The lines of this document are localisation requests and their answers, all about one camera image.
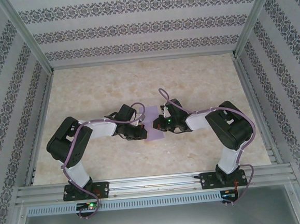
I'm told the purple paper sheet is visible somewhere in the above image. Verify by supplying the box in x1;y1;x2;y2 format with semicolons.
139;104;166;144

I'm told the grey metal base panel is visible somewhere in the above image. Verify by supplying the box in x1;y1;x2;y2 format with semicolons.
18;195;300;224

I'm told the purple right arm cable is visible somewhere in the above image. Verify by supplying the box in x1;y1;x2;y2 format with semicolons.
158;81;262;212

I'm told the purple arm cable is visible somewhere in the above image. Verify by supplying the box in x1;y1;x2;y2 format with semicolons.
56;102;152;222
158;81;262;212

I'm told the aluminium mounting rail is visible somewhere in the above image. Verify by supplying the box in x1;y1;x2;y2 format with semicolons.
14;162;296;206

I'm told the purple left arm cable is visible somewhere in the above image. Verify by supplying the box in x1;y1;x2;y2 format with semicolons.
56;102;152;222

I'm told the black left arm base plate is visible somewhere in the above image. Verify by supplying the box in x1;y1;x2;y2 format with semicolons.
63;181;111;202

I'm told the aluminium table edge rail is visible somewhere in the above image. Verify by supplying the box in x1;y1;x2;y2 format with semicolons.
231;52;284;168
50;49;237;71
16;71;65;187

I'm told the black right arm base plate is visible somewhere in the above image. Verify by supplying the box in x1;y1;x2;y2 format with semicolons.
200;169;248;191

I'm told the slotted grey cable duct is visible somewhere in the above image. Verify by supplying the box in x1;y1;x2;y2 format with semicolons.
26;190;223;218

